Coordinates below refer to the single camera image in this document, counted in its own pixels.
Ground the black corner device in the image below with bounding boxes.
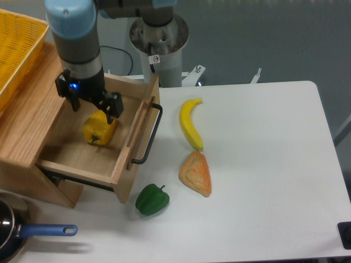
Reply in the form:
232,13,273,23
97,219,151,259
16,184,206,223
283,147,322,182
337,221,351,250

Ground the black cable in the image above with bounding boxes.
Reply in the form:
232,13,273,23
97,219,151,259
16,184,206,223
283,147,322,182
99,45,134,76

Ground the open wooden top drawer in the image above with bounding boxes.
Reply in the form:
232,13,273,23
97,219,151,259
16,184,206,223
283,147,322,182
36,74,162,203

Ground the orange triangular bread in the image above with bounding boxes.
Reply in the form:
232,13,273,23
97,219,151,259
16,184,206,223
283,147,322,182
178,151,212,197

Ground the wooden drawer cabinet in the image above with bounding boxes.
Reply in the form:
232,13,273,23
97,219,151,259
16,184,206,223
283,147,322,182
1,42,83,208

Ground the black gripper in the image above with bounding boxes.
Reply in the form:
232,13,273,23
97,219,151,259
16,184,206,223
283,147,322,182
55,70,124,124

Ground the yellow plastic basket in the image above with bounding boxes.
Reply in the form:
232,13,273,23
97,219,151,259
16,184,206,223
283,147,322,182
1,9,49,110

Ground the green bell pepper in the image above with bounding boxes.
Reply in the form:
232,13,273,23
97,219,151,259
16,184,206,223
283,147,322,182
135,184,170,216

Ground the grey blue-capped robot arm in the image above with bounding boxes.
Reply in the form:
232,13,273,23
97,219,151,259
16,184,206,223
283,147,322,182
45,1,176,124

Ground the black pan blue handle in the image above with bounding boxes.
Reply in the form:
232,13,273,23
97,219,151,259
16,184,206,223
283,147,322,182
1,193,78,262

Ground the white table bracket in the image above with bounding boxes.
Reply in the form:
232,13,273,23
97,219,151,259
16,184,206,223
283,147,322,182
182,65,206,87

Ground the yellow banana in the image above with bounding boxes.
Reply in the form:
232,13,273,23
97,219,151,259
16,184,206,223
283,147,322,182
179,98,203,151

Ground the yellow bell pepper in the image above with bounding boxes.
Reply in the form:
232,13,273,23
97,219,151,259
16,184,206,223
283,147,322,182
83,110,118,146

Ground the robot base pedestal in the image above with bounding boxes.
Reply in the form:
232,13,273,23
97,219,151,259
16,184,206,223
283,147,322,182
129,14,189,88

